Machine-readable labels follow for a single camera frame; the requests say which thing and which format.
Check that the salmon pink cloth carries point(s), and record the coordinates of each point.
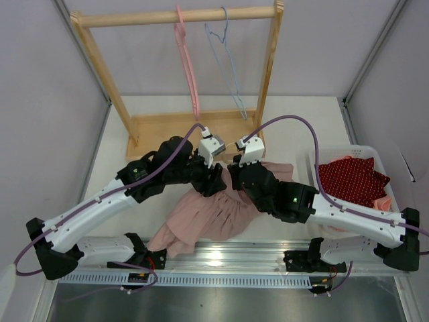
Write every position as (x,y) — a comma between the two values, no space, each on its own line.
(382,203)

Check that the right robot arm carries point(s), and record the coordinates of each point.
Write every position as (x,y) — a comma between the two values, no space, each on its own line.
(393,237)

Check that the red polka dot cloth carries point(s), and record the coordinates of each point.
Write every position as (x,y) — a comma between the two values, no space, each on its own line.
(352,181)

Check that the aluminium mounting rail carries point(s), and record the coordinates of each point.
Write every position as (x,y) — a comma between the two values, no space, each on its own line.
(256,258)

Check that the white slotted cable duct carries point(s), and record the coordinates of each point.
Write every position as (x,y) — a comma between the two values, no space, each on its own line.
(187,279)

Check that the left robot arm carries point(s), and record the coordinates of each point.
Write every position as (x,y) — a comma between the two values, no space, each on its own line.
(62,243)

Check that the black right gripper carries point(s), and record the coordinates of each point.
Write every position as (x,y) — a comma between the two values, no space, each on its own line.
(235,169)

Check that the white plastic basket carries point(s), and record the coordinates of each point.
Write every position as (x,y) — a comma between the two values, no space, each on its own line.
(329,153)

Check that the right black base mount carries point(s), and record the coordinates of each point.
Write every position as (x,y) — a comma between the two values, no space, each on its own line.
(301,260)

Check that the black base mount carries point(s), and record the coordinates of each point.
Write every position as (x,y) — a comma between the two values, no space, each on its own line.
(301,260)
(151,258)

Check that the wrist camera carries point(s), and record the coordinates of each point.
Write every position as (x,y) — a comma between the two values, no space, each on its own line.
(252,148)
(210,147)

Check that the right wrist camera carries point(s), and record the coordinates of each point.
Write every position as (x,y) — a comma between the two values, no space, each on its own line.
(252,148)

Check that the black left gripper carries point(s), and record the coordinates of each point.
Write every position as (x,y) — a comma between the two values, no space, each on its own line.
(208,187)

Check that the cream plastic hanger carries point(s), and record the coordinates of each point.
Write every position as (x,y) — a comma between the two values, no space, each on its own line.
(230,152)

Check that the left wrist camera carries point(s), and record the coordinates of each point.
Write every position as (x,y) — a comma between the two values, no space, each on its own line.
(210,147)

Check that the pink plastic hanger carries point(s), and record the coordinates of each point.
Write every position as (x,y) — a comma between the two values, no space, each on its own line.
(180,36)

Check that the pink pleated skirt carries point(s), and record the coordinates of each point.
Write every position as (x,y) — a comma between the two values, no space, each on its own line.
(218,218)

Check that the blue wire hanger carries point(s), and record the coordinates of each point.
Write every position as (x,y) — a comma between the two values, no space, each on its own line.
(234,89)

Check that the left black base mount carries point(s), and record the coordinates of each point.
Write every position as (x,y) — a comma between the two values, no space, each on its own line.
(151,258)

